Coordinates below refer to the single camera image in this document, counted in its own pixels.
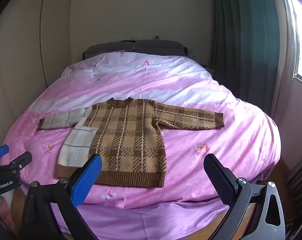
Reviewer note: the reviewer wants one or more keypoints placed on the green curtain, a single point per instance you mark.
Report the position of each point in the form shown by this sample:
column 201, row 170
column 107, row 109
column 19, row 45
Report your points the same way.
column 243, row 42

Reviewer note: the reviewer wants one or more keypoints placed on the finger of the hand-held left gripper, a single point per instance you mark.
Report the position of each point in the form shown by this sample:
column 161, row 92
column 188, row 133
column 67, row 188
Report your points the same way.
column 0, row 152
column 22, row 161

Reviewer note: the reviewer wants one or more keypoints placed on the purple satin bed sheet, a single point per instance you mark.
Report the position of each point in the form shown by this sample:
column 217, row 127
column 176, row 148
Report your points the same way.
column 146, row 222

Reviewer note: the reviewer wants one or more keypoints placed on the grey curtain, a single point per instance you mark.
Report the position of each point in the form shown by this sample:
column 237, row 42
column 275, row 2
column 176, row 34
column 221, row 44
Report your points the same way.
column 301, row 187

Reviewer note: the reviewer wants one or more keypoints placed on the brown plaid knit sweater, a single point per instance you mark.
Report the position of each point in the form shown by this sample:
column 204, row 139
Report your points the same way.
column 128, row 135

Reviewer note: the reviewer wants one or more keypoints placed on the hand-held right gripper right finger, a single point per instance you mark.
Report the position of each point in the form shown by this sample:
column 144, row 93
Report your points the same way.
column 217, row 177

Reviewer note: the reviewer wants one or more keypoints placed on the grey headboard cushion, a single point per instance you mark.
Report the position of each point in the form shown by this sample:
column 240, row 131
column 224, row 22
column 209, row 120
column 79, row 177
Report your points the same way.
column 108, row 48
column 158, row 46

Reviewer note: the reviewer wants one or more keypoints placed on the pink floral blanket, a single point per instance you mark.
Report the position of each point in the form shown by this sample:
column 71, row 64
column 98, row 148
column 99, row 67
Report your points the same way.
column 191, row 100

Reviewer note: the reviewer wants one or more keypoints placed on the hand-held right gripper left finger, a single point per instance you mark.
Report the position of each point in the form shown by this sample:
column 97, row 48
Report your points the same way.
column 87, row 180

